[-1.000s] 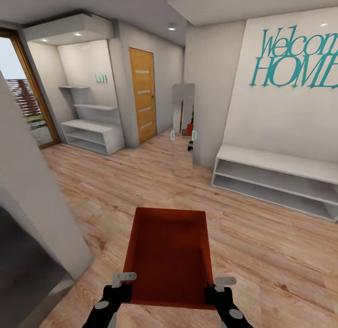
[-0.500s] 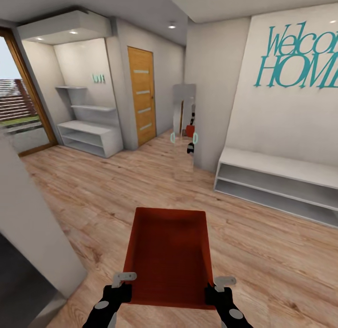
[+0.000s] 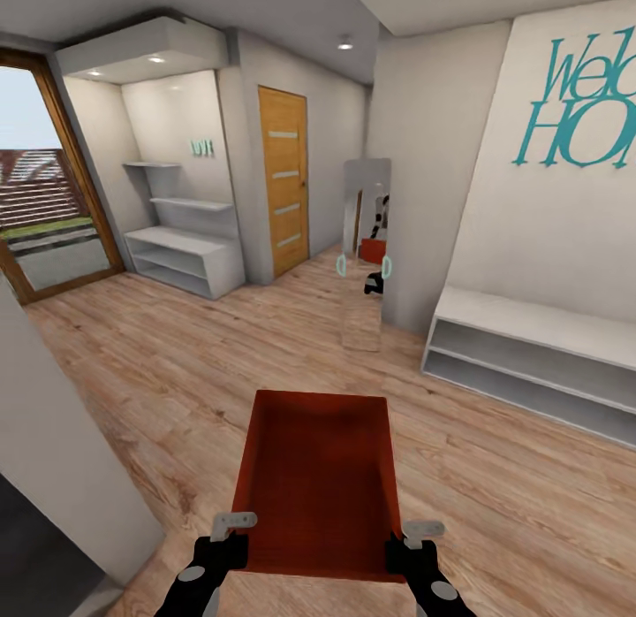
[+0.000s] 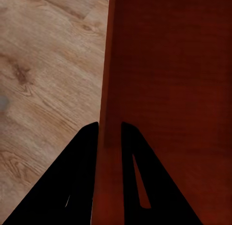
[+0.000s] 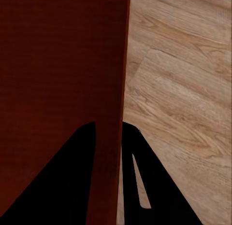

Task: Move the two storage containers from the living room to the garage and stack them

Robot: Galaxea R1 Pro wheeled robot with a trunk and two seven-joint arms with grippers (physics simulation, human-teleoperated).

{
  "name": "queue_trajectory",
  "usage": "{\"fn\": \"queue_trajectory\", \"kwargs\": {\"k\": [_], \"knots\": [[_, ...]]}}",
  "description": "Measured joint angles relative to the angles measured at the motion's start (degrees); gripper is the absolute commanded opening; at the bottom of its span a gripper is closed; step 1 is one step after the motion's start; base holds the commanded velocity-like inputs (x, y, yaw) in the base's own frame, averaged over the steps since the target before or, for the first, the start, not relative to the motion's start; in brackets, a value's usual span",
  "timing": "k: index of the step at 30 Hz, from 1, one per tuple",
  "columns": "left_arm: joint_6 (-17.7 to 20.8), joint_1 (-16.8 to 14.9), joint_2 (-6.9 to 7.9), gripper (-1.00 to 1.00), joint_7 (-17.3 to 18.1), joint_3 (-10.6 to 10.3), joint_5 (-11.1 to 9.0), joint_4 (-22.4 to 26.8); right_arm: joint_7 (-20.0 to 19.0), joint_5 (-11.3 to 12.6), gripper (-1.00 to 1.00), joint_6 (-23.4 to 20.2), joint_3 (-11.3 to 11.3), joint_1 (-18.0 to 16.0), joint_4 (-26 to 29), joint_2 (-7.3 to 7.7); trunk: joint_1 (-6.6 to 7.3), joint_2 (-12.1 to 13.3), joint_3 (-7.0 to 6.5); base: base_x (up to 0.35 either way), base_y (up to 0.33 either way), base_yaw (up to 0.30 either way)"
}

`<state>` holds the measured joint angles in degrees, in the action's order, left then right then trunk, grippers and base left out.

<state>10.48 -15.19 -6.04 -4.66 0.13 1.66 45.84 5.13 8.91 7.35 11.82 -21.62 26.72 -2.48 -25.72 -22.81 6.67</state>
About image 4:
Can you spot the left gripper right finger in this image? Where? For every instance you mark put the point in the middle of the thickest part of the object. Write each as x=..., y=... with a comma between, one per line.
x=168, y=205

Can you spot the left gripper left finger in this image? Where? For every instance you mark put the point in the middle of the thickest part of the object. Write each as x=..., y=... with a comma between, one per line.
x=64, y=194

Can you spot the storage box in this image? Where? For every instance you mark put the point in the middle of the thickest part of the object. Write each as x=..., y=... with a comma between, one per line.
x=168, y=72

